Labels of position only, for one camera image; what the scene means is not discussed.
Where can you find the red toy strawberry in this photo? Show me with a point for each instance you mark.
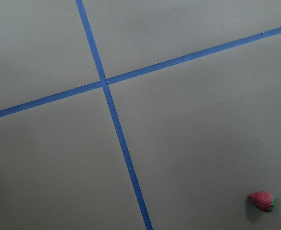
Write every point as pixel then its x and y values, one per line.
pixel 263 200

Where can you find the long blue tape strip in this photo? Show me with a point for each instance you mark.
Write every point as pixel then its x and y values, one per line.
pixel 113 112

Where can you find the crossing blue tape strip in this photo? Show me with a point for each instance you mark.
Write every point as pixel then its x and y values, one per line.
pixel 138 72

